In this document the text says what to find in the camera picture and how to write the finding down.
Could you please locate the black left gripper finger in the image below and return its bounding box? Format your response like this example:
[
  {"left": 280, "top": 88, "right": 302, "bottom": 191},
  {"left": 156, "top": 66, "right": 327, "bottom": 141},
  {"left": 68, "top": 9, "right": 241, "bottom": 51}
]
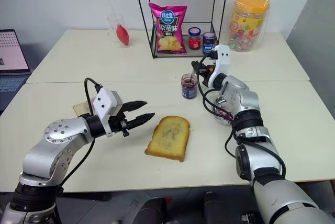
[
  {"left": 122, "top": 100, "right": 148, "bottom": 114},
  {"left": 127, "top": 112, "right": 156, "bottom": 130}
]

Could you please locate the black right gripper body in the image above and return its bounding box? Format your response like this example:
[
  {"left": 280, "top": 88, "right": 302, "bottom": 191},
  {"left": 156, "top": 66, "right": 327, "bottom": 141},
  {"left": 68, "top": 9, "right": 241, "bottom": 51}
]
[{"left": 199, "top": 63, "right": 217, "bottom": 79}]

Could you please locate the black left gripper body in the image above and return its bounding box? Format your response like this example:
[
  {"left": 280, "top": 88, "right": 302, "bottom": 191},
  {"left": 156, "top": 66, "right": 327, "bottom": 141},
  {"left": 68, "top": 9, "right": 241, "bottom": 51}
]
[{"left": 108, "top": 102, "right": 131, "bottom": 138}]

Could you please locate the open blue jam jar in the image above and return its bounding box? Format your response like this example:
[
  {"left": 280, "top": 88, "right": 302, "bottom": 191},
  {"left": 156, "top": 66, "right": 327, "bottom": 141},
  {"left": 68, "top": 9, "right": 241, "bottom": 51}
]
[{"left": 180, "top": 73, "right": 198, "bottom": 100}]

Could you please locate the blue lidded jam jar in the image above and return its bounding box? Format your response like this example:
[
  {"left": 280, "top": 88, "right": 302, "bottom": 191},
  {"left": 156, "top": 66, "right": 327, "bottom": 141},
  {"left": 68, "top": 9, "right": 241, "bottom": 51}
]
[{"left": 202, "top": 31, "right": 218, "bottom": 54}]

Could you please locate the red lidded jam jar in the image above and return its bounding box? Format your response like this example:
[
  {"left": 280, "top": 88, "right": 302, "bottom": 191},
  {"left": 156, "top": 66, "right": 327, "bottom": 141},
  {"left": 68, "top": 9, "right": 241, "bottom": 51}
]
[{"left": 188, "top": 27, "right": 202, "bottom": 51}]

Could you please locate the toasted bread slice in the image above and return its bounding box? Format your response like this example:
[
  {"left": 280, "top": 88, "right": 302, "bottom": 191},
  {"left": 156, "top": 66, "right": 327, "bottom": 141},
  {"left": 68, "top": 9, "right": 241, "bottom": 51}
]
[{"left": 144, "top": 115, "right": 191, "bottom": 163}]

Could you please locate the pale flat bread slice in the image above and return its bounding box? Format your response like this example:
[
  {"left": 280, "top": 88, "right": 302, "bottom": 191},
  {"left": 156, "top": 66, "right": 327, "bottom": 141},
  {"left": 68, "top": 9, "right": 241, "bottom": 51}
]
[{"left": 73, "top": 100, "right": 95, "bottom": 116}]

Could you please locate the pink potato chips bag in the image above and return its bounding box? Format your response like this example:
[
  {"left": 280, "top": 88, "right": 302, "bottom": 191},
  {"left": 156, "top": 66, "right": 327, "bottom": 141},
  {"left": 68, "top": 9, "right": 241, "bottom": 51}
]
[{"left": 148, "top": 2, "right": 188, "bottom": 55}]

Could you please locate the clear container with pink pieces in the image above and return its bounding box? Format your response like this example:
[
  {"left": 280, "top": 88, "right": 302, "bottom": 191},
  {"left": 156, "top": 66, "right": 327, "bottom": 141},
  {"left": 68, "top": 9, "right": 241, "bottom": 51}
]
[{"left": 212, "top": 95, "right": 235, "bottom": 127}]

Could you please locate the yellow-lidded candy jar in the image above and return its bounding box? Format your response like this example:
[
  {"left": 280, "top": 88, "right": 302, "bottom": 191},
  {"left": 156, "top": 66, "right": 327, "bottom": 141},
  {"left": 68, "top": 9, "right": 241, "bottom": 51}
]
[{"left": 228, "top": 0, "right": 271, "bottom": 52}]

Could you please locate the red bulb-shaped object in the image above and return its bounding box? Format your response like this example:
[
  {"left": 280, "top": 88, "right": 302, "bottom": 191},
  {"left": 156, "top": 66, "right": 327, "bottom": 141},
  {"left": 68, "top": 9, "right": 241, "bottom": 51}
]
[{"left": 115, "top": 23, "right": 131, "bottom": 46}]

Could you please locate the clear drinking glass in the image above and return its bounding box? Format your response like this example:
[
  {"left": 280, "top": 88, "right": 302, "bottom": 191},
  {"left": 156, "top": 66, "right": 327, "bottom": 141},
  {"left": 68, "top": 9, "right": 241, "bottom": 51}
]
[{"left": 106, "top": 13, "right": 132, "bottom": 49}]

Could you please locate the dark rounded shape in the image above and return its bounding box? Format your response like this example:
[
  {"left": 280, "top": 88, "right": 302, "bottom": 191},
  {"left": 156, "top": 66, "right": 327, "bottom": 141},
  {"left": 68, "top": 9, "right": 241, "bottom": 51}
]
[{"left": 142, "top": 197, "right": 174, "bottom": 224}]

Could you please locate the clear thin straw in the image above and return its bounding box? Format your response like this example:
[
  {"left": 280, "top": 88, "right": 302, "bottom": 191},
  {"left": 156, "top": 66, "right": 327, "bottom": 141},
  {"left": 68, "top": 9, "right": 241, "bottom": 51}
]
[{"left": 108, "top": 0, "right": 119, "bottom": 26}]

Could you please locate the open laptop computer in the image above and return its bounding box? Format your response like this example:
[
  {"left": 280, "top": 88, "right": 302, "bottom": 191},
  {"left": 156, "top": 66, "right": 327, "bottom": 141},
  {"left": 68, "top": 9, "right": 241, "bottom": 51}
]
[{"left": 0, "top": 28, "right": 32, "bottom": 93}]

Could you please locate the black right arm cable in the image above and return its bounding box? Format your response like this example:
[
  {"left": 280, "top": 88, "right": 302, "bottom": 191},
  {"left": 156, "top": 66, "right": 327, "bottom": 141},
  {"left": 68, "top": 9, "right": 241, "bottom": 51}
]
[{"left": 197, "top": 55, "right": 286, "bottom": 180}]

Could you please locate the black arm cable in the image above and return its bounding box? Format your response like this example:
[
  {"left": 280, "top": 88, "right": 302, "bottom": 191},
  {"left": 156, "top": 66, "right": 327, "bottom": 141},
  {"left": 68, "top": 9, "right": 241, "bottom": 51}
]
[
  {"left": 197, "top": 55, "right": 286, "bottom": 180},
  {"left": 56, "top": 77, "right": 102, "bottom": 186}
]

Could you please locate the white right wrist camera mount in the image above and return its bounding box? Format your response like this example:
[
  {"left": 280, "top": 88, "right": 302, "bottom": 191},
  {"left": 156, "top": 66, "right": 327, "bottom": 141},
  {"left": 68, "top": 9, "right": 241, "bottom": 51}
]
[{"left": 208, "top": 44, "right": 231, "bottom": 87}]

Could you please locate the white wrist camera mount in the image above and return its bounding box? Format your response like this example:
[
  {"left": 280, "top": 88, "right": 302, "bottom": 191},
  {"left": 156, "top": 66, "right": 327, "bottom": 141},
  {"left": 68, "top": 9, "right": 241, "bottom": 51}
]
[
  {"left": 208, "top": 44, "right": 231, "bottom": 87},
  {"left": 93, "top": 87, "right": 124, "bottom": 137}
]

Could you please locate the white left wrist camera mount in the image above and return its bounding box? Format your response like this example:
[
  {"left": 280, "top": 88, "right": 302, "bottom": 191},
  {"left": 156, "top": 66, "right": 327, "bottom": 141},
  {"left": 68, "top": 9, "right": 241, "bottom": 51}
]
[{"left": 93, "top": 87, "right": 124, "bottom": 137}]

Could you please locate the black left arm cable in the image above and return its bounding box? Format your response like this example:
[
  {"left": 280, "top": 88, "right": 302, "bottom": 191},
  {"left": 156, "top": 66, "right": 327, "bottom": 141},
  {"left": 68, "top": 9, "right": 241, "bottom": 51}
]
[{"left": 56, "top": 77, "right": 102, "bottom": 186}]

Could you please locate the black wire frame rack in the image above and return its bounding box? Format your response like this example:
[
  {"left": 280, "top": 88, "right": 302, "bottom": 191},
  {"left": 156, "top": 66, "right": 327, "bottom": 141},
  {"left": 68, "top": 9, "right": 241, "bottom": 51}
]
[{"left": 131, "top": 0, "right": 231, "bottom": 60}]

